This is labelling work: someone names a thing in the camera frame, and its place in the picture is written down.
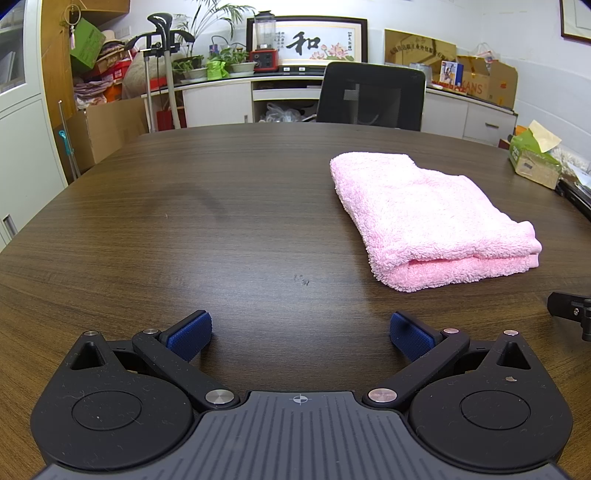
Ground tall potted palm plant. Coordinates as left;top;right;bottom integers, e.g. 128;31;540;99
172;2;256;84

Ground cardboard boxes on sideboard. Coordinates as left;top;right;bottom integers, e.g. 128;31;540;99
384;28;458;80

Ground metal stand with black top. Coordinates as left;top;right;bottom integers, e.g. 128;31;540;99
124;13;195;134

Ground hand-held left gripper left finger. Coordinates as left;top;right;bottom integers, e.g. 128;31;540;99
68;310;241;412

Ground green tissue box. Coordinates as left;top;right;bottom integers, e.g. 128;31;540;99
508;120;563;190

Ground pink towel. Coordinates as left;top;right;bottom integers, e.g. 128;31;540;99
329;152;543;293

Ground green paper bag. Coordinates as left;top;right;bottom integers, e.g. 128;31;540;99
206;58;230;82

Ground green cardboard box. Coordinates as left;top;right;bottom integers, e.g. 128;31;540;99
69;18;106;73

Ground small potted green plant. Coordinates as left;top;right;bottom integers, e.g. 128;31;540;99
210;36;257;77

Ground mop with teal clip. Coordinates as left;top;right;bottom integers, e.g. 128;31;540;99
57;99;80;182

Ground black office chair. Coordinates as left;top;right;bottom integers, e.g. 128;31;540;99
315;61;426;133

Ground large brown cardboard box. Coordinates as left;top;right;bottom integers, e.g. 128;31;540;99
66;97;149;179

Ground straw hat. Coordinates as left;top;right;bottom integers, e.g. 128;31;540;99
99;30;129;59

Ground red base blender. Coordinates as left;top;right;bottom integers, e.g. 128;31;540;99
250;11;280;73

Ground dark laptop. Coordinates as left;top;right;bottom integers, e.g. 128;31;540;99
556;178;591;209

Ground small photo print box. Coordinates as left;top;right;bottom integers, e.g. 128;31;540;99
440;60;465;88

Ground clear plastic bag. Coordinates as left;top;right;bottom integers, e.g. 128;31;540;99
259;102;317;123

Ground dark framed wall picture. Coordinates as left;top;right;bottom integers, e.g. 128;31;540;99
560;0;591;40

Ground framed calligraphy lotus picture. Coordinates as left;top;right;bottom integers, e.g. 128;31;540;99
246;16;369;70

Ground white fluffy cloth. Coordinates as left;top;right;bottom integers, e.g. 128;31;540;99
551;147;591;180

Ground beige woven sack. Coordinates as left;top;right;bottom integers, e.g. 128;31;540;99
121;55;161;100

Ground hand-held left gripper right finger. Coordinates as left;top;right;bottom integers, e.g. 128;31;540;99
362;311;533;411

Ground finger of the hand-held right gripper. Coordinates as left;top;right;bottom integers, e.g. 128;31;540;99
547;292;591;343

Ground red paper bag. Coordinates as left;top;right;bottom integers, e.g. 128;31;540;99
156;108;187;133

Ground grey metal cabinet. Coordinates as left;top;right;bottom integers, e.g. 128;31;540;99
0;0;71;254

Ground white sideboard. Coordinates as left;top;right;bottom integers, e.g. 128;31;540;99
141;69;519;149

